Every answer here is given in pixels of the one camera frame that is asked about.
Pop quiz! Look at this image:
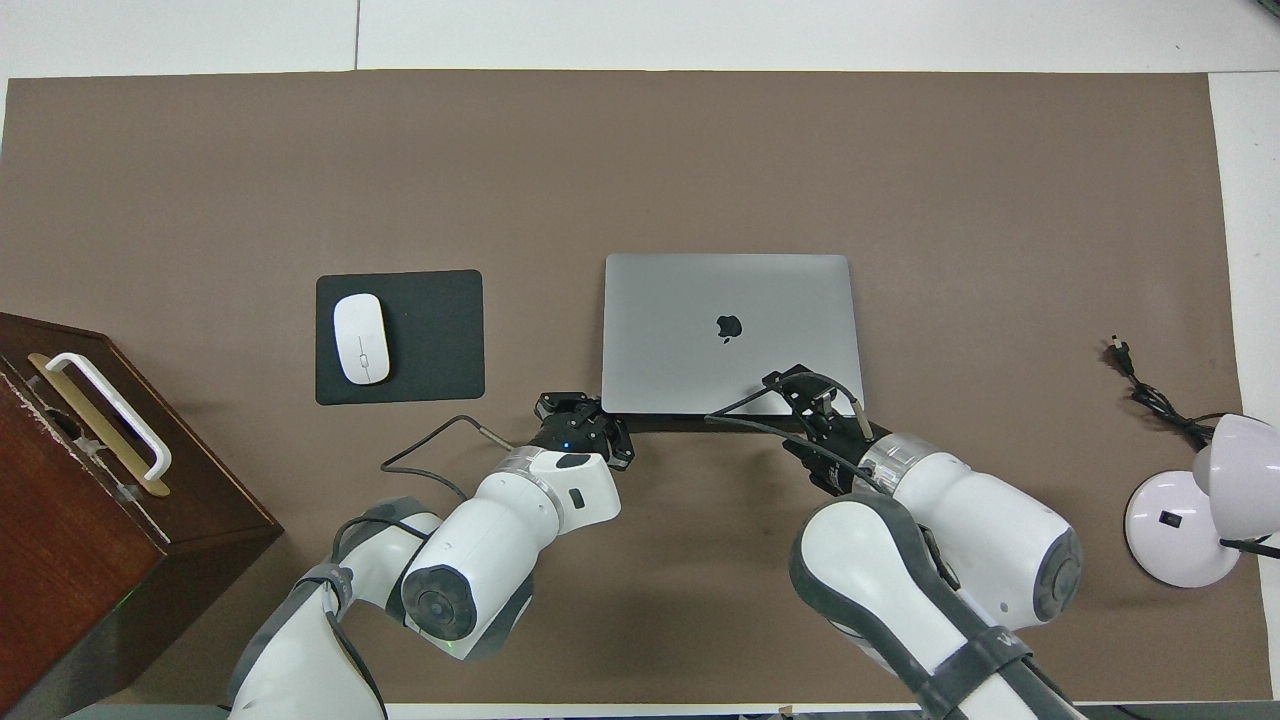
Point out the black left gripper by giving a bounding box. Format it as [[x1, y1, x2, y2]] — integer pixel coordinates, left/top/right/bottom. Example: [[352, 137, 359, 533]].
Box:
[[530, 390, 636, 471]]

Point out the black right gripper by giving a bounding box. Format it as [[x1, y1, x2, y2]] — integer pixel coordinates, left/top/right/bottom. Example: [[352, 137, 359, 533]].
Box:
[[762, 367, 891, 496]]

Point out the silver laptop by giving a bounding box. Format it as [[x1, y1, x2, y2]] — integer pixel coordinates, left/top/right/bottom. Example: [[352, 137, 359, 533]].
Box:
[[600, 252, 867, 433]]

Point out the black mouse pad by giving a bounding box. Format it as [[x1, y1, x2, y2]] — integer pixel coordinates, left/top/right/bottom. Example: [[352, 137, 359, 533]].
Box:
[[315, 269, 487, 407]]

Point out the white computer mouse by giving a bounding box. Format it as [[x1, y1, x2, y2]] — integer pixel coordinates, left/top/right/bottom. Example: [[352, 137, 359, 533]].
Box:
[[332, 292, 392, 386]]

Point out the brown table mat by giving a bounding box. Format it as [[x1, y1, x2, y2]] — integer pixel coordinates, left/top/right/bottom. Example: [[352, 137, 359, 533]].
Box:
[[0, 70, 1246, 706]]

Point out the white desk lamp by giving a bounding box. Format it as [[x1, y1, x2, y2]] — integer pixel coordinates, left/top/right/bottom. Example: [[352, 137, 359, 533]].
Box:
[[1124, 412, 1280, 589]]

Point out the dark brown wooden box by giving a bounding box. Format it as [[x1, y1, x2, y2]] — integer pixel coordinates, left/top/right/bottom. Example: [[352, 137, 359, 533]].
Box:
[[0, 312, 284, 720]]

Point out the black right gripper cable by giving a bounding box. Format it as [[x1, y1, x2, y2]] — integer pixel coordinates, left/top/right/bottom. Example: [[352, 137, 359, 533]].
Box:
[[705, 370, 891, 491]]

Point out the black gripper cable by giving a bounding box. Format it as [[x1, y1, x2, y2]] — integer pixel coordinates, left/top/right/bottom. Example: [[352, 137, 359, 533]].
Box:
[[705, 370, 891, 491], [380, 414, 516, 501]]

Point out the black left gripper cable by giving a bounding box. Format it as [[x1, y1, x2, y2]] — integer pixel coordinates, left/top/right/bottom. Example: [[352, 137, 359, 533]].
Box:
[[380, 414, 516, 501]]

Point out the black lamp power cable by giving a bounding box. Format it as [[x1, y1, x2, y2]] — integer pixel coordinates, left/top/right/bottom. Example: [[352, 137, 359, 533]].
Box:
[[1108, 336, 1216, 448]]

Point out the white box handle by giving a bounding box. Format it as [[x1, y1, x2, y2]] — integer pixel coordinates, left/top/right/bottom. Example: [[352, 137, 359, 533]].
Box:
[[45, 352, 173, 483]]

